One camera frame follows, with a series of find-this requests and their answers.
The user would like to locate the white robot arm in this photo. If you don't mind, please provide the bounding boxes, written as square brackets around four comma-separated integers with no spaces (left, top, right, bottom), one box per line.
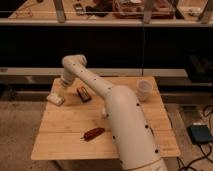
[61,55,168,171]

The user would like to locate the small dark brown box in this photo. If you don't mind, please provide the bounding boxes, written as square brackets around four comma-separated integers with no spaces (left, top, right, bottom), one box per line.
[77,87,91,102]

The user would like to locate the small white block toy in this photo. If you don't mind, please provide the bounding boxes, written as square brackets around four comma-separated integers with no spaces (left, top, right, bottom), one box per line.
[102,108,108,118]

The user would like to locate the white plastic cup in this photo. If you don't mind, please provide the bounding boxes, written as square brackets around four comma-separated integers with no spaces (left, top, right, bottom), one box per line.
[136,79,153,101]

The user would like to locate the red brown sausage toy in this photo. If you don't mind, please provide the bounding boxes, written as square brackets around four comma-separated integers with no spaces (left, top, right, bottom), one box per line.
[82,127,105,141]

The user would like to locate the red tray on shelf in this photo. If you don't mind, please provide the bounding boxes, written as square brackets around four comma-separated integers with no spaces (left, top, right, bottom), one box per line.
[113,0,174,19]

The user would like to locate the black device on shelf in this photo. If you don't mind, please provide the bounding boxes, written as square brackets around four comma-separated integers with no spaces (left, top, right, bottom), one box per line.
[73,3,85,15]

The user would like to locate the black equipment at right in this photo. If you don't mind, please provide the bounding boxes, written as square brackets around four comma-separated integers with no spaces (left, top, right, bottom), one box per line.
[185,55,213,83]

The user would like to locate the black foot pedal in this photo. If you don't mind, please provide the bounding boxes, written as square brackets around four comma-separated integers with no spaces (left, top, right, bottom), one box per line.
[187,125,213,144]

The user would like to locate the black cable on floor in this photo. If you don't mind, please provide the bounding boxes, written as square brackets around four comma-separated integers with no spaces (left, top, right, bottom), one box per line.
[176,105,213,171]

